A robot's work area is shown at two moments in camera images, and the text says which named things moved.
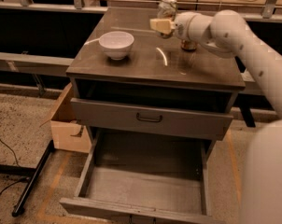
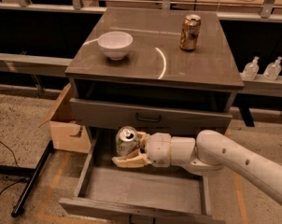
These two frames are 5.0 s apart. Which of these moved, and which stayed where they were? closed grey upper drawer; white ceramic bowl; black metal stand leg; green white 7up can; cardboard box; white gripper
Moved: green white 7up can; white gripper
Stayed: white ceramic bowl; cardboard box; closed grey upper drawer; black metal stand leg
